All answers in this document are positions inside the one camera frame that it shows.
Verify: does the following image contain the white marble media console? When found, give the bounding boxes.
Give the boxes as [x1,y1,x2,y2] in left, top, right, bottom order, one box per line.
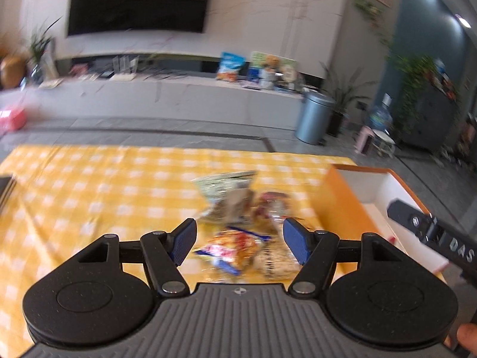
[0,72,304,131]

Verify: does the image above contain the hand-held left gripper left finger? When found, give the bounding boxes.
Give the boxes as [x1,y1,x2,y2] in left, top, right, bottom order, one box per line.
[76,218,197,296]

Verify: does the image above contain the brown round vase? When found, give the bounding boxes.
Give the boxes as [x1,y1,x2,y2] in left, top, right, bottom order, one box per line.
[0,55,25,89]

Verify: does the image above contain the pink storage box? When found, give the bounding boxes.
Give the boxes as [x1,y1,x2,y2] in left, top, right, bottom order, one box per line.
[0,107,27,132]

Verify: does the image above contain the hanging vine plant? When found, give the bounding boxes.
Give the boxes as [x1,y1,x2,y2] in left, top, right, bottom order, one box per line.
[352,0,396,45]

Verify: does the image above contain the orange cardboard box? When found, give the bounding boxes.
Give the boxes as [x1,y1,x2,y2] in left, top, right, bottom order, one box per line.
[317,164,448,281]

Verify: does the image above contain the plant in glass vase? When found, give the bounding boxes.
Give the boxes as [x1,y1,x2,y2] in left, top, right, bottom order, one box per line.
[28,18,62,84]

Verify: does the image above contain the grey cabinet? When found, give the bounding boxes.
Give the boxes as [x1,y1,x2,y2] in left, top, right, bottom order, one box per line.
[400,78,470,153]

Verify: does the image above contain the yellow checked tablecloth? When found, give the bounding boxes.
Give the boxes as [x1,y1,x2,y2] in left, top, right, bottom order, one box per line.
[0,145,448,358]

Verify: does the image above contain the green picture board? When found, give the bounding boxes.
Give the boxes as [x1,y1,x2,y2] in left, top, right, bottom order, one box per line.
[249,51,297,83]

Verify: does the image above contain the water jug with pump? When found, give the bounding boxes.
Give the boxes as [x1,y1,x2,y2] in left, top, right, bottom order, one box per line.
[367,95,394,133]

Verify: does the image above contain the pink space heater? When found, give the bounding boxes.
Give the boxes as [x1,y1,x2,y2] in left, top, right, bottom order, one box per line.
[354,126,375,154]

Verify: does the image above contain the white puffed snack packet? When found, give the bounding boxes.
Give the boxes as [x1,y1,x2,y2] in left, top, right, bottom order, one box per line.
[253,209,304,281]

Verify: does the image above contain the green white snack bag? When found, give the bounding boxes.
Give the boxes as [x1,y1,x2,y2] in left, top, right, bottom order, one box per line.
[192,170,258,225]

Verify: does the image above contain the large blue snack bag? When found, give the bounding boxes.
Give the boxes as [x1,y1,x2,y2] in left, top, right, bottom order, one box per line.
[216,51,247,83]

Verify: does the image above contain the orange chip bag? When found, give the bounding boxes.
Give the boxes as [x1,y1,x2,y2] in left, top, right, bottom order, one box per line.
[194,227,271,277]

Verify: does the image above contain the pothos plant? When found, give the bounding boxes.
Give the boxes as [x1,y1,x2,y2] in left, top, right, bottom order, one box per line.
[388,54,436,142]

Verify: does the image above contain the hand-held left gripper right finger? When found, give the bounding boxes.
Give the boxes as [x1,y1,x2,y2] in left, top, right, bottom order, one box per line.
[282,217,406,296]

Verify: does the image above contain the blue grey trash can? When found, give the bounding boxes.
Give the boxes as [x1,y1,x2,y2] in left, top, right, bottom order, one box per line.
[295,91,336,145]

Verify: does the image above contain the dark notebook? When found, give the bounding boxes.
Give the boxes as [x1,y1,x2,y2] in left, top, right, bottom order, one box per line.
[0,175,17,209]

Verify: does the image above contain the white round stool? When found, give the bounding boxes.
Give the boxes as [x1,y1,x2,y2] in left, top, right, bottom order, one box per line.
[373,130,396,157]

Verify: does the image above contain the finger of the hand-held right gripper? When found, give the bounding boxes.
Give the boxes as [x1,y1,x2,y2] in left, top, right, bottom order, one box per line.
[387,199,435,240]

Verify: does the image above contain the person's right hand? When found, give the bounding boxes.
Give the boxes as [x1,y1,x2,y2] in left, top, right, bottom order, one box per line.
[456,324,477,351]

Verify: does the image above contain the potted long-leaf plant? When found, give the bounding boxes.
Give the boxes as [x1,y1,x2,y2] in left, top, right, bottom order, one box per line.
[320,63,369,138]

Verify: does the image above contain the wall television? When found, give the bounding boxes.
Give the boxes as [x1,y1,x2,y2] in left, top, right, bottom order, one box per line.
[67,0,216,38]

